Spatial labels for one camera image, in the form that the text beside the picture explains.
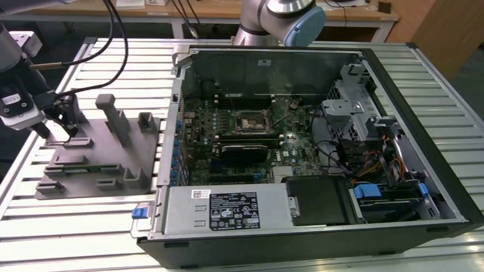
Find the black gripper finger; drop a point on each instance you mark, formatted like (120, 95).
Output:
(68, 113)
(41, 130)

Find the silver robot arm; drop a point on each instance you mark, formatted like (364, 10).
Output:
(264, 20)

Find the CPU socket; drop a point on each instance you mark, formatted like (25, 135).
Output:
(251, 122)

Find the grey parts rack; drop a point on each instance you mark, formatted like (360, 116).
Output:
(101, 147)

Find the green RAM stick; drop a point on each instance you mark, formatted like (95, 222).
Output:
(88, 169)

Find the white paper sheet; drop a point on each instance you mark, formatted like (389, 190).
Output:
(129, 3)

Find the blue case latch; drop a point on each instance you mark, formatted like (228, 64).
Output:
(140, 213)

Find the wooden desk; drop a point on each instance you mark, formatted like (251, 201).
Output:
(159, 12)

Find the small white box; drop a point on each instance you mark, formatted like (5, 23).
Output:
(156, 2)

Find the silver power supply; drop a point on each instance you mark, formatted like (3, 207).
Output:
(181, 209)

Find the black graphics card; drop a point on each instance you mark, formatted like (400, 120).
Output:
(244, 155)

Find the black expansion slot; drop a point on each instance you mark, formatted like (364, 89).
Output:
(232, 179)

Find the round coin battery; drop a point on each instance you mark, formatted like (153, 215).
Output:
(293, 105)

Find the silver finned heatsink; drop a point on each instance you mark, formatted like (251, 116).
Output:
(283, 173)

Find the green motherboard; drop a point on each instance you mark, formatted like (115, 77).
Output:
(299, 144)

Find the black PC case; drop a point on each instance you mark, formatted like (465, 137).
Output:
(264, 252)

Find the metal drive cage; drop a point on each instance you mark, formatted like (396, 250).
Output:
(337, 110)

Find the black plastic shroud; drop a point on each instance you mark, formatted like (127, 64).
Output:
(317, 198)

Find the hard disk in blue carrier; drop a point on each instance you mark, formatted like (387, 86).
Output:
(368, 192)

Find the small black box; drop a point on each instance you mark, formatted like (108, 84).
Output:
(384, 7)

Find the blue plastic clip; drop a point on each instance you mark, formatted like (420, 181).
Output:
(421, 190)

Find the wooden cabinet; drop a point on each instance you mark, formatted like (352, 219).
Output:
(449, 28)

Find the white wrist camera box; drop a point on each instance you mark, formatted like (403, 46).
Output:
(23, 119)

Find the small wrist camera box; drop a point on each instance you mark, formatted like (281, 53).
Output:
(27, 42)

